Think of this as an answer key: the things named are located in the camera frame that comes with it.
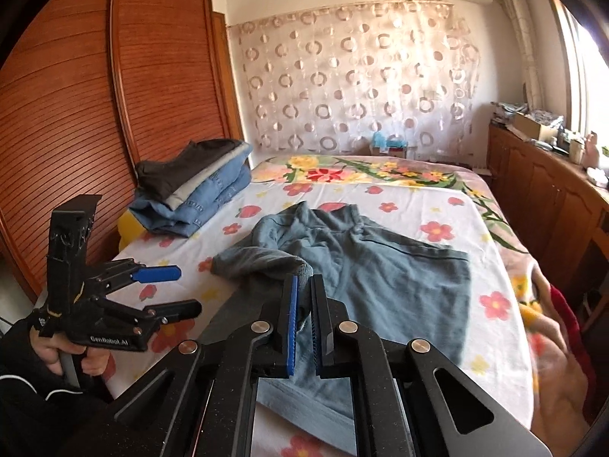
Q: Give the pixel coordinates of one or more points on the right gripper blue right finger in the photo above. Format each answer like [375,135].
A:
[322,327]

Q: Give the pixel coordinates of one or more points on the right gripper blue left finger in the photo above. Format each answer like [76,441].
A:
[287,324]

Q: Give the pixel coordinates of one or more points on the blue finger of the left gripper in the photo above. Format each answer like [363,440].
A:
[156,274]
[177,311]

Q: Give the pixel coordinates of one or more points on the teal blue denim shorts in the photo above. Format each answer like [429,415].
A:
[401,288]

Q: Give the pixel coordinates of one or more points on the blue folded jeans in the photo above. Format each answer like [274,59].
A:
[199,207]

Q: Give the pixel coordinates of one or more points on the grey folded pants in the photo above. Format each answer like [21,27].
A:
[209,173]

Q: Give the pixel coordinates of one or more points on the black folded pants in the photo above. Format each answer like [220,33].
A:
[161,179]

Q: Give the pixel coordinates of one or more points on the white strawberry flower bedsheet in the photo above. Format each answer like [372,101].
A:
[194,255]

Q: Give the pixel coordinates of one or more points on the blue item on headboard box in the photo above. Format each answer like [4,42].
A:
[388,145]

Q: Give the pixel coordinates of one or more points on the brown louvered wooden wardrobe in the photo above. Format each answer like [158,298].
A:
[91,88]

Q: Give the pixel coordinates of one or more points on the pink circle pattern curtain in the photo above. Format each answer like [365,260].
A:
[325,80]

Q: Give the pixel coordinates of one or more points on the pink floral blanket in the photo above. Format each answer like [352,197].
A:
[523,345]

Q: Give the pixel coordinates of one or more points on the long wooden side cabinet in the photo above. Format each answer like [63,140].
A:
[560,218]

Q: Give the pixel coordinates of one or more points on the cardboard box on cabinet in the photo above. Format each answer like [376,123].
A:
[532,129]

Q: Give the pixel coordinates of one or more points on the white cup on cabinet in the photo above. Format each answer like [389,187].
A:
[576,151]

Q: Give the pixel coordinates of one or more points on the pink figurine on sill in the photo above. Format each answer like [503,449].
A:
[591,154]

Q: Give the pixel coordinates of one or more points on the wooden framed window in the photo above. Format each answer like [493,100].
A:
[588,76]

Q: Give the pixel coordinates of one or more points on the white patterned window drape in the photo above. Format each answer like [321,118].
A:
[521,20]

